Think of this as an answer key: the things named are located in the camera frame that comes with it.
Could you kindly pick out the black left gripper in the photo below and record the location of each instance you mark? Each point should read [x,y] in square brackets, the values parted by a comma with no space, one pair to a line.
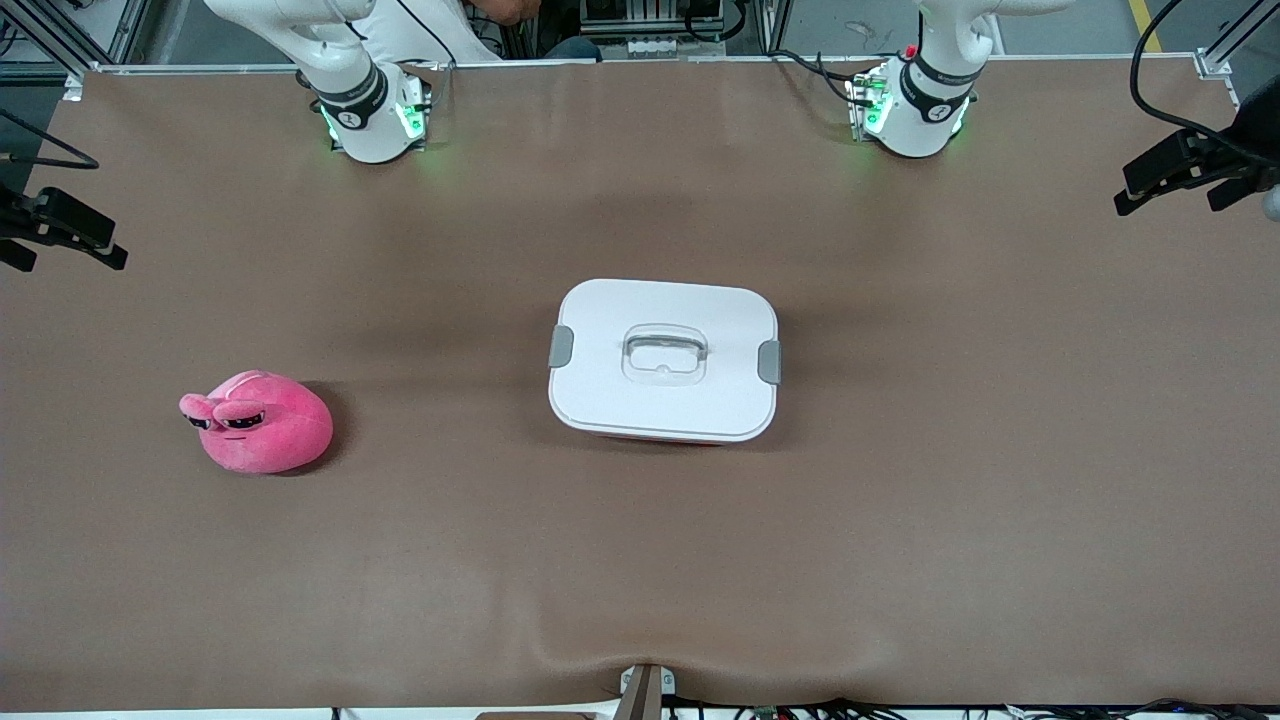
[1254,136]

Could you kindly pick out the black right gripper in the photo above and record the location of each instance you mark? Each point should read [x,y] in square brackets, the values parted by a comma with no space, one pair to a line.
[14,220]

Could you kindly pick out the pink plush toy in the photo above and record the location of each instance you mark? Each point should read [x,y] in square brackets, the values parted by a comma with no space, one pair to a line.
[270,440]

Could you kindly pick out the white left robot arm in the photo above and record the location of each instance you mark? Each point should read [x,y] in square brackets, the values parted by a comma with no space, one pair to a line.
[925,125]

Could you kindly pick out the black equipment box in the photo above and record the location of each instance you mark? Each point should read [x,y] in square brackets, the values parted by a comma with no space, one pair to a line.
[650,12]

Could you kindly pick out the pink plastic storage box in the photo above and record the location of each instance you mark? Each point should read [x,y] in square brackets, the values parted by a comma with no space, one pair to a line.
[650,440]

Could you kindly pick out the silver base connector panel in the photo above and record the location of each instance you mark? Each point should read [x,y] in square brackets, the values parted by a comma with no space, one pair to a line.
[412,110]
[868,105]

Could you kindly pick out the person in white coat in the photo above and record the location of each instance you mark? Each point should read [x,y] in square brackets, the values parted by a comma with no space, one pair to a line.
[500,40]

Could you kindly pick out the silver table corner bracket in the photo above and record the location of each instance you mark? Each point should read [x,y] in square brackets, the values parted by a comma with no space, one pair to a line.
[73,88]
[1212,65]

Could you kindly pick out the slanted aluminium frame profile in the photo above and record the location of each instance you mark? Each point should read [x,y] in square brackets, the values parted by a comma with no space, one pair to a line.
[1245,30]

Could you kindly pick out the aluminium frame post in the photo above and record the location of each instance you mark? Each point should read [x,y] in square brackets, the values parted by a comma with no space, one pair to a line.
[128,30]
[772,25]

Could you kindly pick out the silver table edge rail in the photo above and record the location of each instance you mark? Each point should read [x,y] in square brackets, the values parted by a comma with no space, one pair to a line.
[200,68]

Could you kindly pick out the aluminium camera mount post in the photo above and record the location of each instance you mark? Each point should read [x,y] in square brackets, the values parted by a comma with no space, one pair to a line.
[645,695]

